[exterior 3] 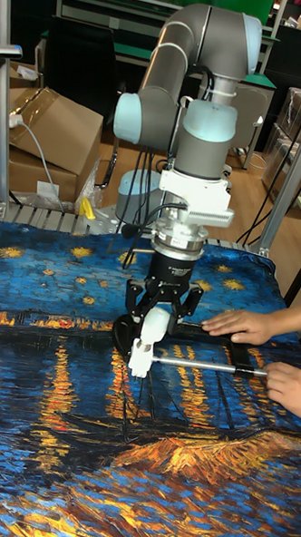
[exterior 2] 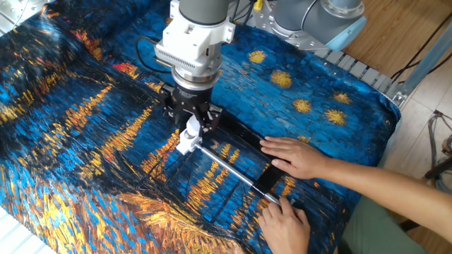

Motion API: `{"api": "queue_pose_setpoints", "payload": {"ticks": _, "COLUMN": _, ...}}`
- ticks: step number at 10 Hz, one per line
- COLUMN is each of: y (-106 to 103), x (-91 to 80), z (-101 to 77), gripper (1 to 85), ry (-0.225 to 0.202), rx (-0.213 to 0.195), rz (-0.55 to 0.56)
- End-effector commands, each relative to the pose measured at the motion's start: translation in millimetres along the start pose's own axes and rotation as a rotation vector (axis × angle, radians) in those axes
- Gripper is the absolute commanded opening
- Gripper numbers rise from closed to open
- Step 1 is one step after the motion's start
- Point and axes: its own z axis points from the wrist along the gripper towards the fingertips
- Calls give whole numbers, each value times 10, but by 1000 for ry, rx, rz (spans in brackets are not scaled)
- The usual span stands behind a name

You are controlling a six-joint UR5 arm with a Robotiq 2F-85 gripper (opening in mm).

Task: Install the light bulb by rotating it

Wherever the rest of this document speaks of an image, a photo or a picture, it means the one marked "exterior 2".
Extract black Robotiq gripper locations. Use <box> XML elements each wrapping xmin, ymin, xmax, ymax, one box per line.
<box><xmin>160</xmin><ymin>85</ymin><xmax>225</xmax><ymax>133</ymax></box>

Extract black C-clamp with silver screw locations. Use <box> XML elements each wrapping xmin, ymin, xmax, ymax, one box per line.
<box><xmin>196</xmin><ymin>111</ymin><xmax>301</xmax><ymax>209</ymax></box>

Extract black stand leg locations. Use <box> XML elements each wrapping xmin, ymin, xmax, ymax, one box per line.
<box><xmin>423</xmin><ymin>157</ymin><xmax>452</xmax><ymax>180</ymax></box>

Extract person's left hand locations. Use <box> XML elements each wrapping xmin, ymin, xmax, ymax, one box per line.
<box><xmin>257</xmin><ymin>196</ymin><xmax>312</xmax><ymax>254</ymax></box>

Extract person's right forearm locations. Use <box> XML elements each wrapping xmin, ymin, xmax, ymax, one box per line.
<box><xmin>321</xmin><ymin>158</ymin><xmax>452</xmax><ymax>248</ymax></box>

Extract black wrist cable with connector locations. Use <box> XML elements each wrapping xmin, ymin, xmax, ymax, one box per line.
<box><xmin>136</xmin><ymin>35</ymin><xmax>174</xmax><ymax>75</ymax></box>

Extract black floor cable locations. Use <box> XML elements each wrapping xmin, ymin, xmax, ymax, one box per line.
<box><xmin>390</xmin><ymin>12</ymin><xmax>452</xmax><ymax>84</ymax></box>

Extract white lamp socket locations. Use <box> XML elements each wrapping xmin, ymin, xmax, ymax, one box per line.
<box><xmin>174</xmin><ymin>129</ymin><xmax>203</xmax><ymax>156</ymax></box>

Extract person's right hand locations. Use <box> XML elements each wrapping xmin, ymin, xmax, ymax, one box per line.
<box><xmin>258</xmin><ymin>135</ymin><xmax>331</xmax><ymax>181</ymax></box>

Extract aluminium frame post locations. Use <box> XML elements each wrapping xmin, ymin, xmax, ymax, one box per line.
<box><xmin>391</xmin><ymin>20</ymin><xmax>452</xmax><ymax>107</ymax></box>

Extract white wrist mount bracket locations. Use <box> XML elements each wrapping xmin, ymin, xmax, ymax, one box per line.
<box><xmin>154</xmin><ymin>1</ymin><xmax>237</xmax><ymax>77</ymax></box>

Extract green trousers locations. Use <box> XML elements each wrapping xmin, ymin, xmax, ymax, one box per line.
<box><xmin>340</xmin><ymin>195</ymin><xmax>428</xmax><ymax>254</ymax></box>

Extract starry night painting cloth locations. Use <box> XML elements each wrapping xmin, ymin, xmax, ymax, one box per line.
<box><xmin>0</xmin><ymin>0</ymin><xmax>402</xmax><ymax>254</ymax></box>

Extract grey hose bundle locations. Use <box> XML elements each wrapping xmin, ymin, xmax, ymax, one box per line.
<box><xmin>425</xmin><ymin>109</ymin><xmax>452</xmax><ymax>200</ymax></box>

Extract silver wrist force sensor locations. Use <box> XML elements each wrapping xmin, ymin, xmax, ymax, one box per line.
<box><xmin>171</xmin><ymin>65</ymin><xmax>222</xmax><ymax>92</ymax></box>

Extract white light bulb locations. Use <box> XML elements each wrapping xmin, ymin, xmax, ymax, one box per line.
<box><xmin>185</xmin><ymin>115</ymin><xmax>203</xmax><ymax>140</ymax></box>

